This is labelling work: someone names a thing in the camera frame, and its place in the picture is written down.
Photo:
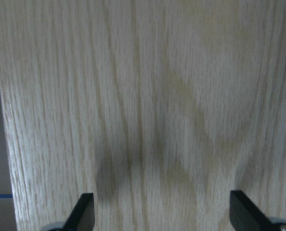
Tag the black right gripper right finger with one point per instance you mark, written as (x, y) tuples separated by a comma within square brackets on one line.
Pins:
[(246, 216)]

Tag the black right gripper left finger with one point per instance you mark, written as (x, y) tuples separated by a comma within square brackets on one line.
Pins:
[(82, 217)]

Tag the light wooden drawer cabinet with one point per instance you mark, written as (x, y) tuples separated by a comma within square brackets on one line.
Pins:
[(158, 107)]

